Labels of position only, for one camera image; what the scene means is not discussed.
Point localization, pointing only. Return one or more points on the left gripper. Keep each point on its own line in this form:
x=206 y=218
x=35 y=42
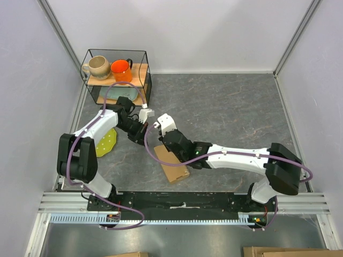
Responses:
x=139 y=136

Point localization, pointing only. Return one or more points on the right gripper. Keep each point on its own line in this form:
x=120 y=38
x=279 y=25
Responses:
x=160 y=138

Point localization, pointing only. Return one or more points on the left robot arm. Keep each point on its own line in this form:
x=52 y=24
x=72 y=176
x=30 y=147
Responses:
x=77 y=160

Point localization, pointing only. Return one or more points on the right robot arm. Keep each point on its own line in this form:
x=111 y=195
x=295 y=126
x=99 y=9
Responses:
x=279 y=166

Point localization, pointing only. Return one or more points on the yellow-green dotted plate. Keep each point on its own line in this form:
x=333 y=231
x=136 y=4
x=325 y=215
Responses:
x=107 y=143

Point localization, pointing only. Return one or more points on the light green tray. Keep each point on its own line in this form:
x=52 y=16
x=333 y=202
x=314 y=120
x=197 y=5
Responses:
x=114 y=93

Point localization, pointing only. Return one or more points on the orange mug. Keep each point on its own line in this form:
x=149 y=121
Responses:
x=121 y=70

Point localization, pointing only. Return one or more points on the beige ceramic mug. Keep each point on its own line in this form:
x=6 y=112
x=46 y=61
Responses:
x=98 y=67

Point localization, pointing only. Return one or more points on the cardboard piece bottom centre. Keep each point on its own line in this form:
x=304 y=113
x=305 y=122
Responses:
x=132 y=254

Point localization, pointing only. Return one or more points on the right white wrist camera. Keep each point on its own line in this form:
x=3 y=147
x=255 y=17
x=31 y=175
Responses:
x=164 y=124

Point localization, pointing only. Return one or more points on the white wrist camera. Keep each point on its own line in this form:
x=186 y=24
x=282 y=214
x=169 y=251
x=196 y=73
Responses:
x=164 y=124
x=145 y=113

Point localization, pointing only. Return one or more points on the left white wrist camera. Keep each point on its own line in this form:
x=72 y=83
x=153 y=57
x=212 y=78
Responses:
x=145 y=113

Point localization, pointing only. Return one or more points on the black wire wooden shelf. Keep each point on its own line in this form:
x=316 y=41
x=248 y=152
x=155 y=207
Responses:
x=141 y=80

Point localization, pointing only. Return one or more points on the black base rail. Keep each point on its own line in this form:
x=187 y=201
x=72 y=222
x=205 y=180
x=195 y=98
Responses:
x=181 y=206

